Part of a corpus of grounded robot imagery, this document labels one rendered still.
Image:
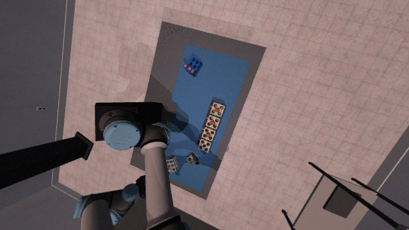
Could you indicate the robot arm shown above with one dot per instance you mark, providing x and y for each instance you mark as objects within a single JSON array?
[{"x": 103, "y": 210}]

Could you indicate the blue tube rack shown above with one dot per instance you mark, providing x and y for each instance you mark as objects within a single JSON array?
[{"x": 195, "y": 64}]

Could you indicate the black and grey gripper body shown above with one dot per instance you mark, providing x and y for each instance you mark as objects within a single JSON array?
[{"x": 141, "y": 182}]

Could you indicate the blue bench mat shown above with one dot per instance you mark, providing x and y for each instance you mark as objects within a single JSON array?
[{"x": 219, "y": 79}]

